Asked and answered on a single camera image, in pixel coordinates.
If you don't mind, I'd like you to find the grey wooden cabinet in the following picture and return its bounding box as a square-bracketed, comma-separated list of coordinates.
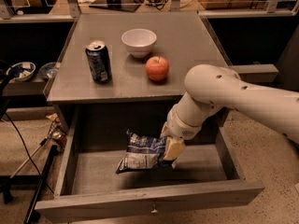
[48, 11, 230, 127]

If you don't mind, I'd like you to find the grey side shelf block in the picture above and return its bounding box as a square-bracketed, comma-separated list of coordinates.
[233, 63, 278, 85]

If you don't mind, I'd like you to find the black floor cable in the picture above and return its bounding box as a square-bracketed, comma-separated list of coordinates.
[3, 110, 55, 194]

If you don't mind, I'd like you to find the blue bowl on shelf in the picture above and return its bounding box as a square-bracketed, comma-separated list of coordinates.
[38, 62, 60, 80]

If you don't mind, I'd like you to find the left low shelf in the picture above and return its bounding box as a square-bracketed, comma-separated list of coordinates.
[3, 75, 47, 96]

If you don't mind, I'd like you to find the open grey drawer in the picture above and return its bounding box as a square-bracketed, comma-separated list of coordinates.
[36, 109, 263, 223]

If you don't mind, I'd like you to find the small metal drawer knob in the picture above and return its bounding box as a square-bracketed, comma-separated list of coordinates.
[150, 203, 158, 215]

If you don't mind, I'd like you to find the dark blue soda can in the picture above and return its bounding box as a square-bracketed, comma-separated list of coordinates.
[85, 40, 112, 83]

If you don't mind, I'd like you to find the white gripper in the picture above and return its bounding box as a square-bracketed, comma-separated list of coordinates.
[161, 107, 202, 161]

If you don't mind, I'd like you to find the white bowl with items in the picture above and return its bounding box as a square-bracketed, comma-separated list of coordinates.
[7, 62, 36, 82]

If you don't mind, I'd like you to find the red apple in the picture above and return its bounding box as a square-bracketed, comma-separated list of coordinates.
[145, 56, 169, 81]

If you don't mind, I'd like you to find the black tripod stand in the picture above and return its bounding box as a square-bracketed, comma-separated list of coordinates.
[0, 145, 58, 224]

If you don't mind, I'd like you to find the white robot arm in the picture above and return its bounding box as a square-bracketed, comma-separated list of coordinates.
[162, 64, 299, 161]

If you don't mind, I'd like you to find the blue chip bag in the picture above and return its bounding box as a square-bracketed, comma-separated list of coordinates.
[116, 130, 174, 174]

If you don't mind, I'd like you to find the black monitor stand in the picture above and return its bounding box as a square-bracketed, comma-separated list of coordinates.
[89, 0, 141, 12]

